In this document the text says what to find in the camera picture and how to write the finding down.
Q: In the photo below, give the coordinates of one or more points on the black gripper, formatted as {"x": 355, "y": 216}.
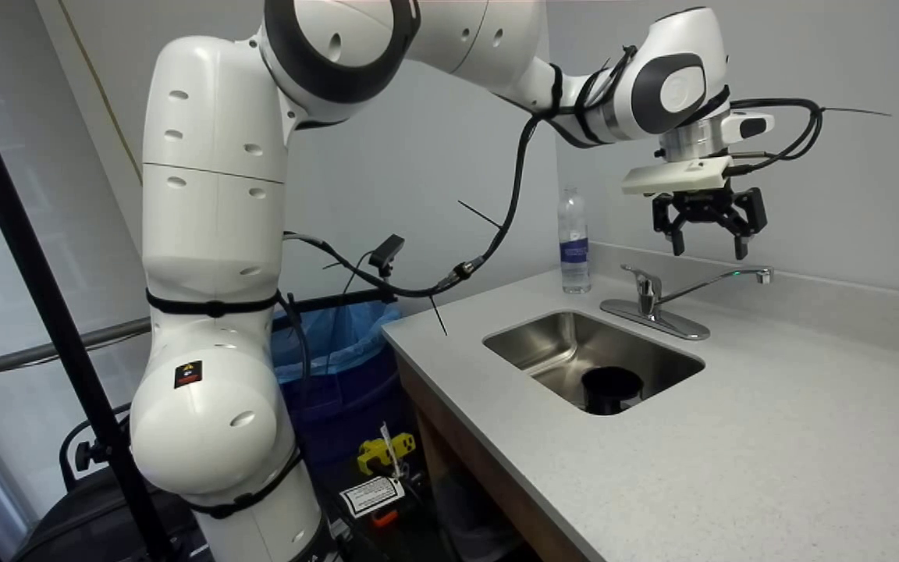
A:
{"x": 707, "y": 204}

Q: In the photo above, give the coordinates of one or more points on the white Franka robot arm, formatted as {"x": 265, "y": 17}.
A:
{"x": 218, "y": 228}

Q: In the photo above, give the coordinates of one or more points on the white gripper mounting plate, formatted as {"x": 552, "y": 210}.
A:
{"x": 679, "y": 176}

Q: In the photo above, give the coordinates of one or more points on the clear smartwater bottle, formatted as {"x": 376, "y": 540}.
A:
{"x": 574, "y": 246}

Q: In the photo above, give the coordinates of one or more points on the black cup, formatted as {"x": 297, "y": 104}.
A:
{"x": 614, "y": 393}

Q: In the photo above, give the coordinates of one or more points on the stainless steel sink basin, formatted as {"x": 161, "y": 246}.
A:
{"x": 545, "y": 347}

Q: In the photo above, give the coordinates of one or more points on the black clamp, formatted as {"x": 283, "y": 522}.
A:
{"x": 388, "y": 254}

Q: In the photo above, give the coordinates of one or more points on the wooden counter cabinet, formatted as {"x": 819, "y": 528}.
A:
{"x": 468, "y": 480}

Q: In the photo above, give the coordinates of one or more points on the yellow tool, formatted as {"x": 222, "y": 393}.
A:
{"x": 381, "y": 455}

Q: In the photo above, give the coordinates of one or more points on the trash bin with blue bag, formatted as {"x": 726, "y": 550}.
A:
{"x": 342, "y": 386}

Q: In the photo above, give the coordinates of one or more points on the white label tag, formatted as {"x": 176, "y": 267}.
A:
{"x": 371, "y": 499}

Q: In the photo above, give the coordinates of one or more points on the black tripod pole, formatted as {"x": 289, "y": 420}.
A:
{"x": 47, "y": 312}

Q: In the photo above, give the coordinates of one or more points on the black bag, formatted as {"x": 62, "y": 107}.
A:
{"x": 62, "y": 521}

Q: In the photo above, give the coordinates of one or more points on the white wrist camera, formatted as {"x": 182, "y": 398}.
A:
{"x": 748, "y": 127}

